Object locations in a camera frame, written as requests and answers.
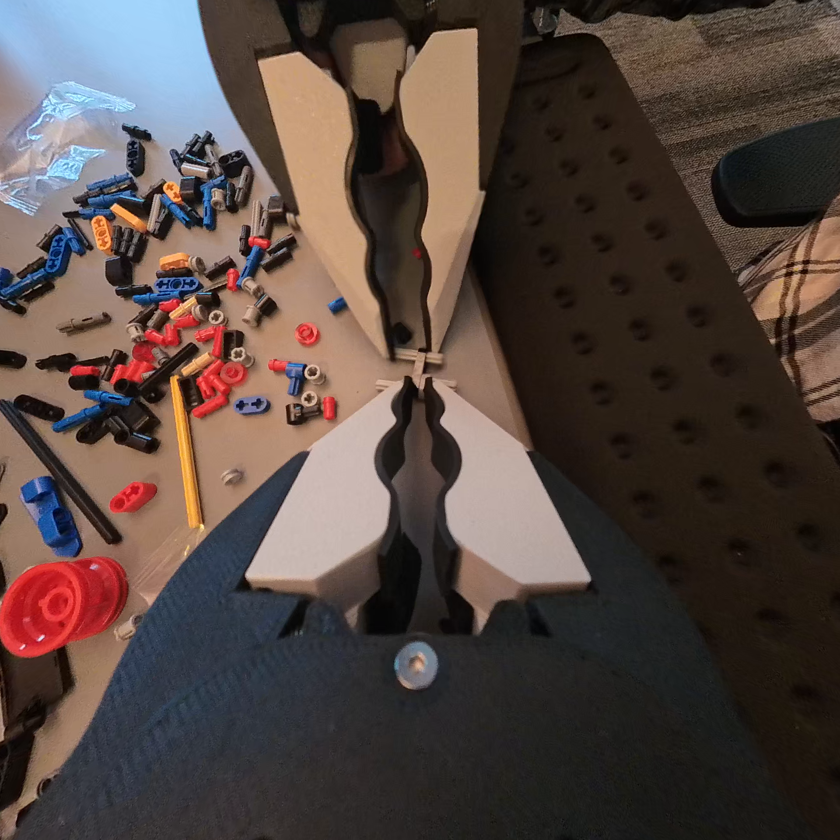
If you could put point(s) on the pile of large black beams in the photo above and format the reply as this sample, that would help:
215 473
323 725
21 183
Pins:
26 682

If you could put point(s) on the clear plastic bag with parts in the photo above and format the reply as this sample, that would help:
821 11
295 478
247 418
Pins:
164 564

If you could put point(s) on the blue angle connector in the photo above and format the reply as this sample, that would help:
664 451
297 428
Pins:
296 373

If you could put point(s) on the blue thin oval beam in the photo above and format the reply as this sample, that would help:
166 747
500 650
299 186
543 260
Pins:
252 405

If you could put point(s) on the blue curved panel piece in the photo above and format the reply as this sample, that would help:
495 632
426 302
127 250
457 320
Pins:
52 518

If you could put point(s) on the red round plate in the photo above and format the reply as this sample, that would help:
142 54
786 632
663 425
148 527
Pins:
307 333

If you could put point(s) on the black oval beam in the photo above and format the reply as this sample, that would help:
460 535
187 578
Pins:
12 359
38 407

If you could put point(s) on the dark grey long pin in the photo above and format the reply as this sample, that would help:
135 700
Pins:
82 322

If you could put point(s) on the grey pin assembly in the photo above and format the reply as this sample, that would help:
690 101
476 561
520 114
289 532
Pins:
420 358

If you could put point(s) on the long black axle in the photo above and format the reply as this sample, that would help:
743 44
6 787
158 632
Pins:
59 469

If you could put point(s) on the red wheel hub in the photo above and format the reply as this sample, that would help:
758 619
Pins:
59 604

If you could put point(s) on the clear empty plastic bag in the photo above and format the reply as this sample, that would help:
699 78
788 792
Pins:
59 124

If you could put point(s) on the black dimpled panel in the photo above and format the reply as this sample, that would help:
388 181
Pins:
656 394

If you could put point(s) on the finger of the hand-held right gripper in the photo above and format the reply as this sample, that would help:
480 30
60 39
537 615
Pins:
453 164
308 144

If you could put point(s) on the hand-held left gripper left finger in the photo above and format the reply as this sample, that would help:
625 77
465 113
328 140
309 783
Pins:
315 525

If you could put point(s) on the black short pin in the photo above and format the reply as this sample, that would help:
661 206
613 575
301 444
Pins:
136 132

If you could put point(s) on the yellow axle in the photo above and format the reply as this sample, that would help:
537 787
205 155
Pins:
186 453

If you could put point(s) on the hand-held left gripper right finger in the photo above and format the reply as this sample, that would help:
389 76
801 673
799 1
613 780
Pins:
518 525

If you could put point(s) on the black connector with grey pin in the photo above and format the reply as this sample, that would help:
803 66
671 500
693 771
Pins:
295 413

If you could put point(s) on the pile of small building pieces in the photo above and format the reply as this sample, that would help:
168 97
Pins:
164 289

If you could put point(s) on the red oval connector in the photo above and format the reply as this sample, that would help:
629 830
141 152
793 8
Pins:
133 497

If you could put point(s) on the small grey bush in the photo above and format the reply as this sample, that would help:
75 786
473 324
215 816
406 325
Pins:
231 476

